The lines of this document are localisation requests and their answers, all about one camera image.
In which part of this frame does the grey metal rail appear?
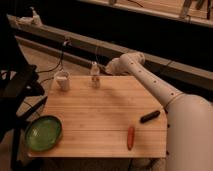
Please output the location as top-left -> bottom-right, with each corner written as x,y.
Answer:
8,15 -> 213,91

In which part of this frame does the clear plastic bottle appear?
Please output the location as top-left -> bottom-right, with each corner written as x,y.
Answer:
90,62 -> 100,88

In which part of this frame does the white spray bottle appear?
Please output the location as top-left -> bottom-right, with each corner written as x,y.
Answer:
31,7 -> 43,27

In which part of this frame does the black marker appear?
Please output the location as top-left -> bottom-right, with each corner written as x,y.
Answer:
140,110 -> 160,123

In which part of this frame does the orange carrot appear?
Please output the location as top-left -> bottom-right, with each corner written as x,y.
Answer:
127,126 -> 135,150

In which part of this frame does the wooden table board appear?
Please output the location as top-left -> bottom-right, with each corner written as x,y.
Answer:
28,76 -> 167,158

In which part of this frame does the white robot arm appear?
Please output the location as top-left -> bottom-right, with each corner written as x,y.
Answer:
105,52 -> 213,171

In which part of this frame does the green bowl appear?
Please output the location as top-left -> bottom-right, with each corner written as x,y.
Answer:
25,115 -> 62,152

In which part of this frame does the black tripod stand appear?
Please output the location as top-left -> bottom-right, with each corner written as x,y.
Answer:
0,13 -> 49,171

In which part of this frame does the white cup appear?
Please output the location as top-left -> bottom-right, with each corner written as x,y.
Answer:
54,70 -> 70,91

